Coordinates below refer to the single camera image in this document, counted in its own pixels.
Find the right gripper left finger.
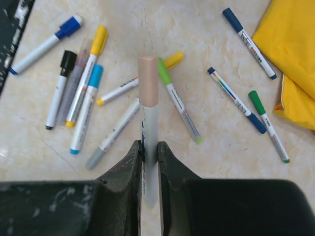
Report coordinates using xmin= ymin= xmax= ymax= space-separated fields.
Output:
xmin=0 ymin=141 xmax=142 ymax=236

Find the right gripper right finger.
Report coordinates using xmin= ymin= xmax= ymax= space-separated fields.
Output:
xmin=157 ymin=142 xmax=315 ymax=236

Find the beige cap marker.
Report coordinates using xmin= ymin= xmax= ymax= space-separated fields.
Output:
xmin=138 ymin=56 xmax=158 ymax=208

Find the grey cap marker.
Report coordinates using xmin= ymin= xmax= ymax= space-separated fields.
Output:
xmin=85 ymin=97 xmax=140 ymax=170

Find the navy cap rainbow marker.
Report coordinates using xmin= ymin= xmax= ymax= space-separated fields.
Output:
xmin=207 ymin=67 xmax=267 ymax=134

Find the cyan cap marker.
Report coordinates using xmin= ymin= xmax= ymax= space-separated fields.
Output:
xmin=70 ymin=64 xmax=104 ymax=155

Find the lime green cap marker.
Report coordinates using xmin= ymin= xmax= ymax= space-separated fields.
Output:
xmin=158 ymin=58 xmax=202 ymax=144

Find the yellow cap short marker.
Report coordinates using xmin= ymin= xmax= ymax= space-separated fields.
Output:
xmin=96 ymin=51 xmax=184 ymax=106

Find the black cap marker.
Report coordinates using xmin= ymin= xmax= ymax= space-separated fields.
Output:
xmin=45 ymin=50 xmax=77 ymax=130

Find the clear grey marker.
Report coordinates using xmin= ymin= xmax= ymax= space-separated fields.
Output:
xmin=56 ymin=38 xmax=93 ymax=125

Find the yellow cap silver marker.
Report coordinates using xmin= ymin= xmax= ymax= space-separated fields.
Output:
xmin=65 ymin=24 xmax=108 ymax=127

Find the blue cap whiteboard marker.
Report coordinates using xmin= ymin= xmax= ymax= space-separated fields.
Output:
xmin=9 ymin=15 xmax=83 ymax=75

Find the navy cap white marker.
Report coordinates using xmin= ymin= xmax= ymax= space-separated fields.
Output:
xmin=222 ymin=7 xmax=277 ymax=80

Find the yellow printed t-shirt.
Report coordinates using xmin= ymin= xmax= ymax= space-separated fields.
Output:
xmin=252 ymin=0 xmax=315 ymax=130

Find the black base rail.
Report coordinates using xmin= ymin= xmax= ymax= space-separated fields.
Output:
xmin=0 ymin=0 xmax=34 ymax=90

